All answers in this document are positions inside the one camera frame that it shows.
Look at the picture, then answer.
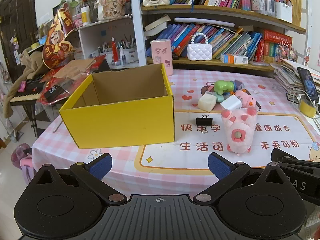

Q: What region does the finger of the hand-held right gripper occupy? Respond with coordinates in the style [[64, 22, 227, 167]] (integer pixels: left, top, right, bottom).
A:
[[271, 148, 320, 175]]

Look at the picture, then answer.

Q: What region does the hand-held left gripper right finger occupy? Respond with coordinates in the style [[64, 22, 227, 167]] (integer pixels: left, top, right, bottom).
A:
[[193, 152, 297, 205]]

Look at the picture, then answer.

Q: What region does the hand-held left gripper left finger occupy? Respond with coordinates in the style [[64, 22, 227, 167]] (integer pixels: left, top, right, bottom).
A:
[[26, 153, 128, 205]]

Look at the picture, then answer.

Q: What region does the large pink plush pig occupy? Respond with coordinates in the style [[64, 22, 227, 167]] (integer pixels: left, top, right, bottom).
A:
[[220, 106, 258, 157]]

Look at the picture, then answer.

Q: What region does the yellow cardboard box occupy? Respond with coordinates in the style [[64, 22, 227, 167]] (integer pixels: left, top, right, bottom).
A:
[[59, 63, 175, 149]]

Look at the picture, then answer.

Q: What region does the black binder clip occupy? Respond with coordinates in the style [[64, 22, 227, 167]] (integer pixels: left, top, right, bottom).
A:
[[196, 114, 213, 126]]

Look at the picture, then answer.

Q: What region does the white charger cube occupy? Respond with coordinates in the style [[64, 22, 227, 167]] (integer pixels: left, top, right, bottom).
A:
[[221, 94, 244, 111]]

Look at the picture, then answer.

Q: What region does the cream square foam block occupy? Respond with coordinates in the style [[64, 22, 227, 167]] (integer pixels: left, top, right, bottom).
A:
[[198, 92, 217, 112]]

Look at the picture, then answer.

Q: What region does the mint green stapler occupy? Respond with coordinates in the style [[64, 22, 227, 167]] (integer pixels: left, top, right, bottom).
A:
[[215, 93, 232, 103]]

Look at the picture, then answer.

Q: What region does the small pink plush toy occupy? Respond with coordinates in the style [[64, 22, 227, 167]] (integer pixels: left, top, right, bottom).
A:
[[235, 90, 257, 108]]

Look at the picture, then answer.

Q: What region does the green plastic toy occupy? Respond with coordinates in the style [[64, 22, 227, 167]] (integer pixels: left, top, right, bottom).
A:
[[214, 80, 237, 94]]

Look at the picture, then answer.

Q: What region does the yellow tape roll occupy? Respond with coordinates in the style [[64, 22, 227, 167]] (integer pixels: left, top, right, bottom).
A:
[[299, 96, 319, 118]]

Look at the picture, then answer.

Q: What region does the black smartphone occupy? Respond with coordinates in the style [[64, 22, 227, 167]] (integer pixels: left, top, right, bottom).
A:
[[297, 67, 320, 103]]

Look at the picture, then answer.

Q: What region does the pink fabric bag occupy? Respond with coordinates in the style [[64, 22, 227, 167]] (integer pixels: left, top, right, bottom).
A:
[[11, 142, 34, 183]]

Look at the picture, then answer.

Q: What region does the stack of paper booklets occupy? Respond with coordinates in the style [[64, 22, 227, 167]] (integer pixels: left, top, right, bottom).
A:
[[270, 57, 320, 103]]

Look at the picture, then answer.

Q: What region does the black plastic packet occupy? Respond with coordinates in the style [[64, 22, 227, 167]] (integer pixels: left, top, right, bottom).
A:
[[40, 84, 69, 104]]

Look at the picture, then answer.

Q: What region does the brown cardboard sheet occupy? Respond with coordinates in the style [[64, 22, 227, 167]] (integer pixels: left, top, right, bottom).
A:
[[52, 58, 97, 79]]

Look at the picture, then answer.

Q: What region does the electronic keyboard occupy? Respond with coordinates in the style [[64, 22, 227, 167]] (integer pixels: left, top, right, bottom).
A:
[[9, 74, 50, 103]]

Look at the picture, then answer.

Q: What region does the colourful spiky ornament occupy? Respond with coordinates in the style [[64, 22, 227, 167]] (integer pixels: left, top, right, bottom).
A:
[[275, 41, 298, 62]]

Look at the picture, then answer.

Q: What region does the orange and white carton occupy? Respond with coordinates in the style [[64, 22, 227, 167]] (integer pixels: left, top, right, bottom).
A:
[[220, 53, 249, 65]]

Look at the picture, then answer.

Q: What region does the red book set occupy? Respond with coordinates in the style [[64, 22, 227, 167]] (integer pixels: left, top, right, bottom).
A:
[[256, 29, 293, 63]]

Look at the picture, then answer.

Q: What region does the red doll figure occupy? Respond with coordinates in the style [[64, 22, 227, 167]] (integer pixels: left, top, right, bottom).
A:
[[111, 37, 120, 64]]

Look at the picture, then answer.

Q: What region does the white desktop pen organizer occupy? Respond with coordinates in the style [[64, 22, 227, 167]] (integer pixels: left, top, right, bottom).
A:
[[99, 36, 137, 65]]

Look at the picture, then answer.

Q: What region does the brown cloth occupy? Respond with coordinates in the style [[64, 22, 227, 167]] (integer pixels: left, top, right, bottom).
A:
[[5, 49, 49, 115]]

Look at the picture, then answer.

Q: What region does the row of blue paperback books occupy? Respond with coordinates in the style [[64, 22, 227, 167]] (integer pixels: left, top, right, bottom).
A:
[[160, 23, 263, 62]]

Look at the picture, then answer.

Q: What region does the pink cylinder container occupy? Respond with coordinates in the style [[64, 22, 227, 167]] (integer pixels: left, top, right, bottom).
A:
[[150, 39, 173, 76]]

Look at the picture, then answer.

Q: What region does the red fortune god decoration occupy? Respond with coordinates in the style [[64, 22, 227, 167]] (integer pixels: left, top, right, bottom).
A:
[[41, 2, 75, 70]]

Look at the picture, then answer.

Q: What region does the white shelf unit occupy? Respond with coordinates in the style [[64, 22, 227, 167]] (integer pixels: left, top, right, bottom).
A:
[[37, 0, 148, 68]]

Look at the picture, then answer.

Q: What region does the white paper roll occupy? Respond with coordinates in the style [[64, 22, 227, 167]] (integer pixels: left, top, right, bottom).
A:
[[174, 17, 235, 27]]

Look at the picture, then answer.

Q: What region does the white pen holder box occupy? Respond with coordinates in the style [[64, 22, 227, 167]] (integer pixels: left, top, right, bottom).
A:
[[274, 0, 293, 23]]

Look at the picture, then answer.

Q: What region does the white jar yellow label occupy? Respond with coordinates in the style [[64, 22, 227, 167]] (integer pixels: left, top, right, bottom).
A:
[[80, 6, 91, 26]]

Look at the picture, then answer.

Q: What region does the stack of grey books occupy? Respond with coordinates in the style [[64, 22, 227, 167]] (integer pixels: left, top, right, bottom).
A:
[[144, 15, 172, 37]]

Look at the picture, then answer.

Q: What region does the pink pen holder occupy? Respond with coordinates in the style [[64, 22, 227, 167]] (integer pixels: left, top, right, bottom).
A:
[[251, 0, 275, 18]]

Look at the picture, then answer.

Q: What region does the rabbit figurine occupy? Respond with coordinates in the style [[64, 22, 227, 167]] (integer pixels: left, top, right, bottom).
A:
[[94, 0, 125, 21]]

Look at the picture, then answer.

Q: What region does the cartoon wall sticker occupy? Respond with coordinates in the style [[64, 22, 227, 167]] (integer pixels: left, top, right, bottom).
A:
[[304, 46, 312, 67]]

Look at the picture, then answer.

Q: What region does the white quilted pearl-handle handbag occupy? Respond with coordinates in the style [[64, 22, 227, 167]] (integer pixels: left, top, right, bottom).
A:
[[187, 32, 213, 61]]

